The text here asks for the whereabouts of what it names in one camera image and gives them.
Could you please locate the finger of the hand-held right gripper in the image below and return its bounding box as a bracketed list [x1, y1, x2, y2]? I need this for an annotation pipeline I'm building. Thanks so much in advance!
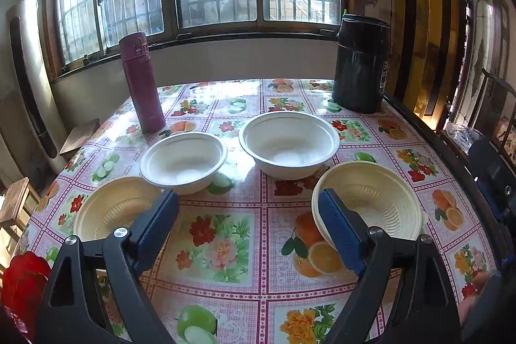
[468, 138, 516, 248]

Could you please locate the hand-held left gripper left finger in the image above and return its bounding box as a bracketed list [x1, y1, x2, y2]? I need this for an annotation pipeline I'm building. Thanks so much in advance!
[34, 189, 180, 344]

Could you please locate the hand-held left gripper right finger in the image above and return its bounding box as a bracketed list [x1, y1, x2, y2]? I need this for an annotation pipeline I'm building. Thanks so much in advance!
[318, 189, 462, 344]

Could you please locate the small white bowl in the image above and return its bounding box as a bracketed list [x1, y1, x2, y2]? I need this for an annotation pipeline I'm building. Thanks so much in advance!
[139, 132, 229, 195]

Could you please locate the person's right hand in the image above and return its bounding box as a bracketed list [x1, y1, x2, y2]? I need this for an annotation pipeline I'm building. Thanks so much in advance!
[459, 270, 492, 324]

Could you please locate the dark wooden chair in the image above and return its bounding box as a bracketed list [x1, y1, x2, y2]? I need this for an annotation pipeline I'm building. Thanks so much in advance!
[443, 70, 516, 151]

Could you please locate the floral fruit print tablecloth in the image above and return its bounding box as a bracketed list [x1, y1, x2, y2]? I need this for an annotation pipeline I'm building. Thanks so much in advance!
[14, 78, 501, 344]

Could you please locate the large white bowl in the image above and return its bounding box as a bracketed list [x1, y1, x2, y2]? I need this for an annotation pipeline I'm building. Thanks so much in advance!
[239, 111, 340, 181]

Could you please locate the brown cardboard box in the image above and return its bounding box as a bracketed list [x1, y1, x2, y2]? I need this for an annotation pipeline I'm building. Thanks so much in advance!
[60, 118, 101, 159]

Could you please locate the wooden stool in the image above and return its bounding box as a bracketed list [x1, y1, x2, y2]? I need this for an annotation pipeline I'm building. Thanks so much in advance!
[0, 177, 41, 244]

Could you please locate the maroon thermos bottle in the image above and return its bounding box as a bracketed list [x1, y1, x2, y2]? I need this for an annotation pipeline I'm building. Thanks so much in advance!
[118, 32, 166, 133]

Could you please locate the wooden door with glass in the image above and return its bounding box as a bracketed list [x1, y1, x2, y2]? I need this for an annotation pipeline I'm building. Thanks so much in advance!
[447, 0, 512, 135]

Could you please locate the black cylindrical insulated bag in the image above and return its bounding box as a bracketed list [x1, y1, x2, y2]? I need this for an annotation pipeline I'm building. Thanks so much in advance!
[331, 14, 391, 114]

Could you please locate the beige standing air conditioner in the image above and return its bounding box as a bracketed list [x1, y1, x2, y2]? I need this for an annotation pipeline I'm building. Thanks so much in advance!
[5, 0, 67, 159]

